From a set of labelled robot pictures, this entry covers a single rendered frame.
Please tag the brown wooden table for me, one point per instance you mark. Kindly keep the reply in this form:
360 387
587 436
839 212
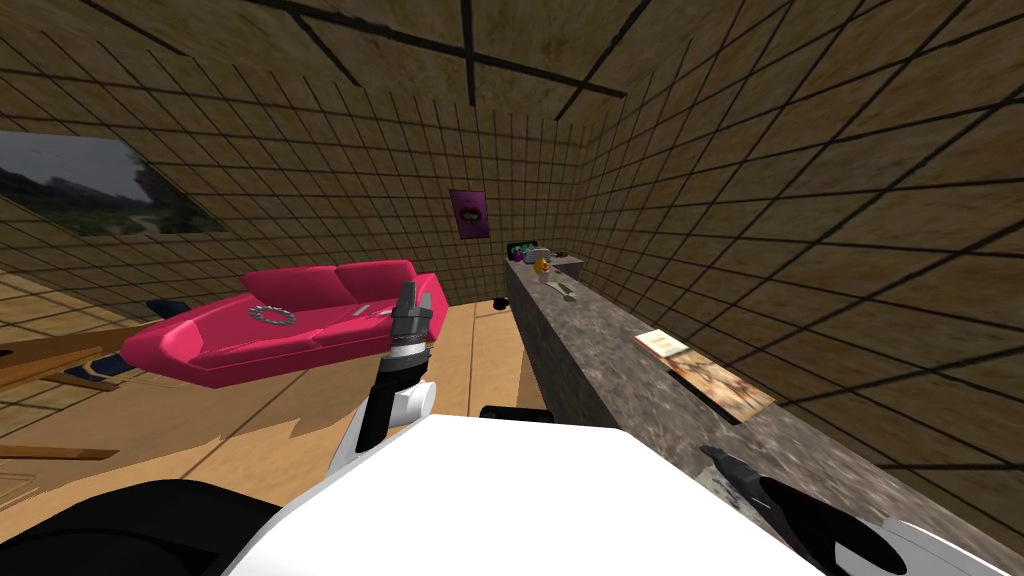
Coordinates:
48 360

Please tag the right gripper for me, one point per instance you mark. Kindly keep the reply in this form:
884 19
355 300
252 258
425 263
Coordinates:
740 480

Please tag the yellow round object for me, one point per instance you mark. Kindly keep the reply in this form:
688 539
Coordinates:
542 265

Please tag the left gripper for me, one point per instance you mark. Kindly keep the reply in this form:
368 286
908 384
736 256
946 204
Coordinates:
410 326

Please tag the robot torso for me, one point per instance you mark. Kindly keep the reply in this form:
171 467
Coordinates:
512 504

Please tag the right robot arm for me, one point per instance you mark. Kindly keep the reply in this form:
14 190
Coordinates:
848 536

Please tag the small tan book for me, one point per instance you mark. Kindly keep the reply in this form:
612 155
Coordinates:
661 343

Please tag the large orange brown book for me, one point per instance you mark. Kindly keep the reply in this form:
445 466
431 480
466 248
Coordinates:
718 386

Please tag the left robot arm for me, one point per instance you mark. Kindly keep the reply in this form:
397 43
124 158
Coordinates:
390 400

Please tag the purple wall poster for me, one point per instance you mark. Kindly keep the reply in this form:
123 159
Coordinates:
470 214

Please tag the pink sofa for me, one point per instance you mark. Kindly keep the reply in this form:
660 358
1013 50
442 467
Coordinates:
280 332

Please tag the landscape wall picture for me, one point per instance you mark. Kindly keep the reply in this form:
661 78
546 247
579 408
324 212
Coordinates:
88 188

